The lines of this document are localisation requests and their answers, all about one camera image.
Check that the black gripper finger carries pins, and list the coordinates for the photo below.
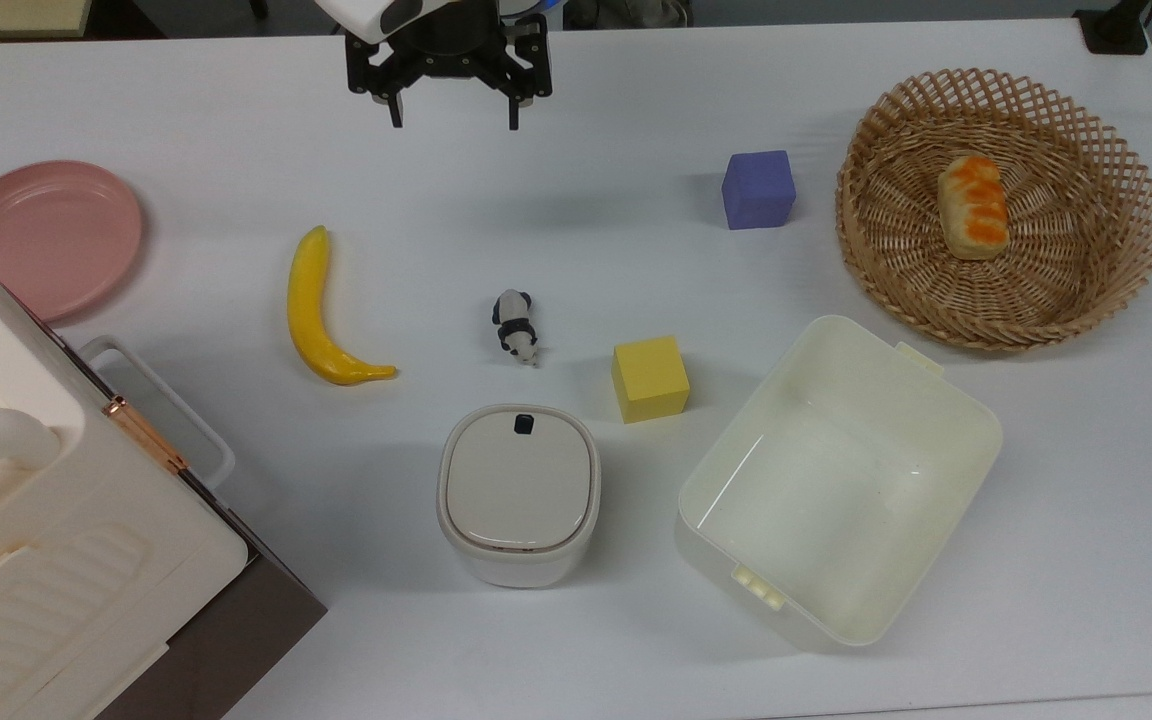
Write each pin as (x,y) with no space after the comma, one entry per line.
(514,112)
(396,110)

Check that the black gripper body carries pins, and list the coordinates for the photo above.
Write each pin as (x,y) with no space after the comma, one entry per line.
(451,45)

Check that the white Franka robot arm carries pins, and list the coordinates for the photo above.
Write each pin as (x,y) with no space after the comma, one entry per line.
(361,14)

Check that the cream plastic open bin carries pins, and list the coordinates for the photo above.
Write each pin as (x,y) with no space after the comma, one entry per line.
(836,490)

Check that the small panda figurine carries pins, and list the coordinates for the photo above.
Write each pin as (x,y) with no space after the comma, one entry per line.
(514,322)

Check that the yellow toy banana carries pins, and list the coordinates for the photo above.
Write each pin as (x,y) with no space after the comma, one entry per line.
(308,310)

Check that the purple foam cube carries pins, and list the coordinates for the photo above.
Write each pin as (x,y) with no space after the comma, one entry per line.
(758,190)

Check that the yellow foam cube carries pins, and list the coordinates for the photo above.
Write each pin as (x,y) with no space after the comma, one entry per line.
(650,380)

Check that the pink plastic plate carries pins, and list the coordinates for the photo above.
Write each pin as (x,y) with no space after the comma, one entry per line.
(48,238)

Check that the small white lidded trash can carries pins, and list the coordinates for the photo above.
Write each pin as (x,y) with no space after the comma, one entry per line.
(519,492)

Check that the beige board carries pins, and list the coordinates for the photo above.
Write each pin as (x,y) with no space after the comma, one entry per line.
(6,15)

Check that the rose gold box latch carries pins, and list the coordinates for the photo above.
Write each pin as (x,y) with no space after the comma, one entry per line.
(146,436)

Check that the toy bread loaf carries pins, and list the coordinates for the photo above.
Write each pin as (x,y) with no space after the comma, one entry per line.
(974,207)

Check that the woven wicker basket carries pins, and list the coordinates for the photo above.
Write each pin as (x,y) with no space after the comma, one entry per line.
(1066,270)

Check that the black corner table clamp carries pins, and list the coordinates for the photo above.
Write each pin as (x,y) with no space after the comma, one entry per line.
(1114,30)

